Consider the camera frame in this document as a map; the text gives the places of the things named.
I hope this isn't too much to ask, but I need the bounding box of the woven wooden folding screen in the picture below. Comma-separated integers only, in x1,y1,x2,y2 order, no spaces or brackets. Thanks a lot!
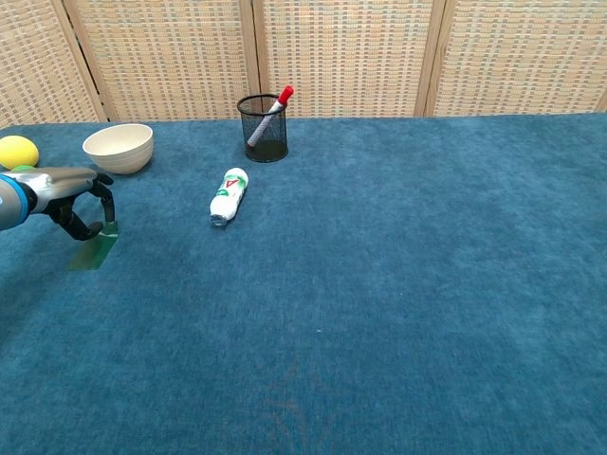
0,0,607,129

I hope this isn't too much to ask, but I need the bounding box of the white plastic bottle green label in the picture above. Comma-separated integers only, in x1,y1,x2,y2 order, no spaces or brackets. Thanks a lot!
210,167,250,228

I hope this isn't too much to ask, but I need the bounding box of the blue carpet table cloth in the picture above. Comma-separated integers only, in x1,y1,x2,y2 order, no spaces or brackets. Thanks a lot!
0,111,607,455

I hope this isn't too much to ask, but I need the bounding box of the yellow foam ball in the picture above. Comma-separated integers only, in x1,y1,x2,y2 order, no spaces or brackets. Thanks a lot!
0,135,41,171

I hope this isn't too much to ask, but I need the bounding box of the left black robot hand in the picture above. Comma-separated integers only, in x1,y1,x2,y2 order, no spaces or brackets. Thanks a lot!
27,166,117,242

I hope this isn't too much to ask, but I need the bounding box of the green card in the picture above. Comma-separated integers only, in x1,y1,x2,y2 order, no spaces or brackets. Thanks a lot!
65,220,120,272

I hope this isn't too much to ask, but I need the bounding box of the black mesh pen holder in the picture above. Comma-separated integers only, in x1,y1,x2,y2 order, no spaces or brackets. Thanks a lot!
236,93,289,164

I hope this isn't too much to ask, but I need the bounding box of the red capped white marker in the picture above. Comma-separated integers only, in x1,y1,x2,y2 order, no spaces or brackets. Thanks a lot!
246,84,296,149

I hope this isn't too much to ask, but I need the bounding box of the cream bowl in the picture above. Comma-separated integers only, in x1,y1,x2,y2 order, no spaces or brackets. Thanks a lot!
82,123,156,175

